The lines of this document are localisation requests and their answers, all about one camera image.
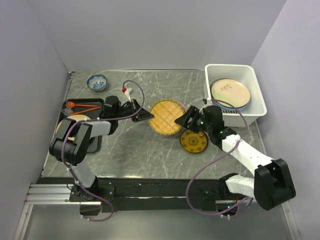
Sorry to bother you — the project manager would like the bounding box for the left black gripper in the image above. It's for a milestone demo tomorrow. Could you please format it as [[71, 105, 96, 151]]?
[[115, 99, 154, 123]]

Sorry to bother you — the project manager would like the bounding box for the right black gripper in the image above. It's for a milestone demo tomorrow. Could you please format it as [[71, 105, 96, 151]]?
[[174, 105, 213, 134]]

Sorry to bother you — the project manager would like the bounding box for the yellow patterned plate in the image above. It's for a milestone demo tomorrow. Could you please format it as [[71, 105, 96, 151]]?
[[179, 129, 209, 154]]

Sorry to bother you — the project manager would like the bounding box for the woven bamboo plate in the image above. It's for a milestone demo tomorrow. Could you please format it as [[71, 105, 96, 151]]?
[[148, 99, 186, 136]]

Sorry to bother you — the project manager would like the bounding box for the cream plate with twig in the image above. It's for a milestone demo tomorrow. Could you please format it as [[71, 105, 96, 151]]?
[[210, 78, 251, 107]]

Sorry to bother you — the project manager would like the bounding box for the blue plate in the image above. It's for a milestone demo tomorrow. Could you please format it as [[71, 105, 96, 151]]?
[[224, 104, 248, 111]]

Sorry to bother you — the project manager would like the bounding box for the pink plate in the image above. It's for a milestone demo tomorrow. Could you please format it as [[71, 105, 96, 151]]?
[[175, 100, 187, 112]]

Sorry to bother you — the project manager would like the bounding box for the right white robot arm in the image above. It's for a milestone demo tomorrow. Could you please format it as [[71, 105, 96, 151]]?
[[174, 105, 296, 211]]

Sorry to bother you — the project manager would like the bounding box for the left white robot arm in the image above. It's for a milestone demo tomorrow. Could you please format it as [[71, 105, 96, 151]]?
[[49, 95, 155, 201]]

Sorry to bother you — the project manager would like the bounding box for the white plastic bin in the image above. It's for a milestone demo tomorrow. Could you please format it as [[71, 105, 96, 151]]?
[[204, 64, 267, 127]]

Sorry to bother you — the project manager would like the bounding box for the black tray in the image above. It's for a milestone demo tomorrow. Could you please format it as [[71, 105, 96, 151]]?
[[58, 98, 104, 154]]

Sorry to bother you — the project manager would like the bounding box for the blue white porcelain bowl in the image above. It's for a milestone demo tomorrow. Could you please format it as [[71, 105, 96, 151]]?
[[86, 74, 108, 92]]

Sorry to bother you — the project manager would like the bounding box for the cream plate with bird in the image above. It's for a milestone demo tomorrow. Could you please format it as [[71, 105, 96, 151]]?
[[55, 114, 91, 133]]

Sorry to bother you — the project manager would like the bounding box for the orange chopstick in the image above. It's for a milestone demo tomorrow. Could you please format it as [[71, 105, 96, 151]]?
[[71, 107, 100, 116]]

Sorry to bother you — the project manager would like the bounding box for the orange spoon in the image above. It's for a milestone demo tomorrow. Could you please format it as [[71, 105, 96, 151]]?
[[65, 101, 98, 109]]

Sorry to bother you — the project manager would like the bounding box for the clear plastic cup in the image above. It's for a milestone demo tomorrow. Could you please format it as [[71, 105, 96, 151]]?
[[60, 107, 74, 117]]

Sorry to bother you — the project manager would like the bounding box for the black base beam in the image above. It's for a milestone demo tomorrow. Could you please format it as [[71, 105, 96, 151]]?
[[68, 176, 253, 212]]

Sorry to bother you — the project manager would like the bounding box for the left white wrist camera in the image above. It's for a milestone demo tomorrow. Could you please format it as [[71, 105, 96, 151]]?
[[122, 87, 133, 101]]

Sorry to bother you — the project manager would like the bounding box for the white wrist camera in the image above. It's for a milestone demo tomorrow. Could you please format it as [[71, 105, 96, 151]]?
[[202, 98, 213, 109], [122, 87, 133, 101]]

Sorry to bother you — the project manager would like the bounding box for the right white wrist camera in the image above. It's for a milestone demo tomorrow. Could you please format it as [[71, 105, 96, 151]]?
[[202, 98, 213, 109]]

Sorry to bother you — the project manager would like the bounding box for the aluminium rail frame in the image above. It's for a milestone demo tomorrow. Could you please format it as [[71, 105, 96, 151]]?
[[12, 181, 83, 240]]

